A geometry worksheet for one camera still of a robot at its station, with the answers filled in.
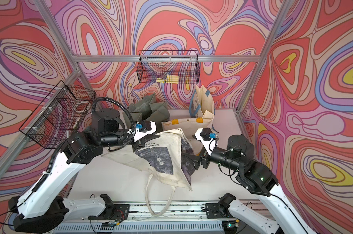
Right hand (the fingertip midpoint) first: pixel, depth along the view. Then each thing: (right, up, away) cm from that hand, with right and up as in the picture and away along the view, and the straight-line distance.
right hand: (189, 148), depth 56 cm
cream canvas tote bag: (-9, -4, +7) cm, 12 cm away
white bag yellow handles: (+3, +7, +34) cm, 34 cm away
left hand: (-12, +6, -2) cm, 13 cm away
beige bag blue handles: (+13, +24, +47) cm, 55 cm away
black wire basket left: (-68, +16, +22) cm, 74 cm away
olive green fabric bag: (-24, +19, +37) cm, 48 cm away
